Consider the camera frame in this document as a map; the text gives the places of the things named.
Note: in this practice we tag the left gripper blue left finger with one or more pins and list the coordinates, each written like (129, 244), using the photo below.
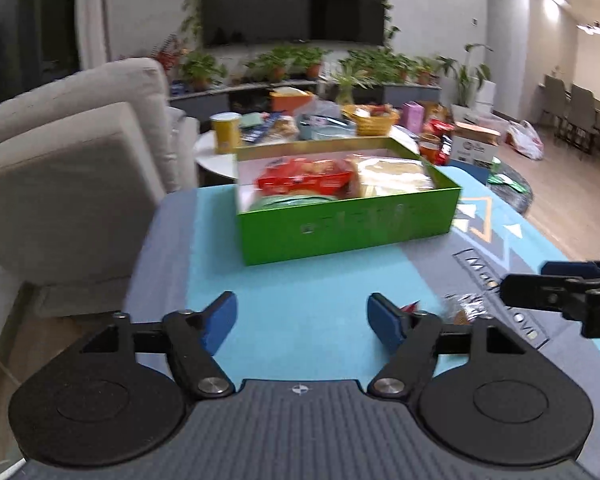
(218, 319)

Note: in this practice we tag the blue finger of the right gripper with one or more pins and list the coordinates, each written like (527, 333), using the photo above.
(574, 269)
(562, 294)

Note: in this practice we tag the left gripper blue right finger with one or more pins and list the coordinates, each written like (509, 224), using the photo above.
(388, 321)

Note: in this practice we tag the round sesame cookie packet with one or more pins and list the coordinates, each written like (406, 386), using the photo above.
(464, 309)

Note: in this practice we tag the green white snack bag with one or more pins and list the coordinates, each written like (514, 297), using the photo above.
(290, 200)

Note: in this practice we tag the red noodle packet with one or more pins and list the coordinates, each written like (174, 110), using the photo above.
(305, 176)

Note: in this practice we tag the blue grey table mat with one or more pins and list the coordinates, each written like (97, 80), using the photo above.
(306, 318)

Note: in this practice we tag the green cardboard box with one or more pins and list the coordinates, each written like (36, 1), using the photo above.
(349, 223)

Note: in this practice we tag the dark marble round table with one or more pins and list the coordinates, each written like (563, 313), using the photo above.
(509, 185)

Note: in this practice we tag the grey dining chair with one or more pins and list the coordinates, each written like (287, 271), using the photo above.
(580, 129)

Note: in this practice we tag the white plastic shopping bag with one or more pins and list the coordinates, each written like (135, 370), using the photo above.
(524, 139)

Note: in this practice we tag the white cardboard carton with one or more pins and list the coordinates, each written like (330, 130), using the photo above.
(474, 145)

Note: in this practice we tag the yellow cylindrical can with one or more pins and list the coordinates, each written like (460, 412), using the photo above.
(226, 127)

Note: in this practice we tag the yellow wicker basket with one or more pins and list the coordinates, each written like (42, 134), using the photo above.
(371, 120)

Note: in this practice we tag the tall leafy floor plant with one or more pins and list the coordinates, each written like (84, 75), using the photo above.
(469, 79)

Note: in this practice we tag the beige sofa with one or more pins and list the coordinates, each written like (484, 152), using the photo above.
(84, 163)

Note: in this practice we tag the pink small box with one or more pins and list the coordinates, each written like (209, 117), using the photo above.
(413, 116)

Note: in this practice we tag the orange tissue box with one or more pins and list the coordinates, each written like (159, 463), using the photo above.
(288, 99)

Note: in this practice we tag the potted green plant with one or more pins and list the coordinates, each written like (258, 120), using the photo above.
(200, 70)

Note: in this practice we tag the red flower decoration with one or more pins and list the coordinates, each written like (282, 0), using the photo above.
(168, 53)

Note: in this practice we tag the wall mounted television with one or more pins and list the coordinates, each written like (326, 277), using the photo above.
(256, 22)

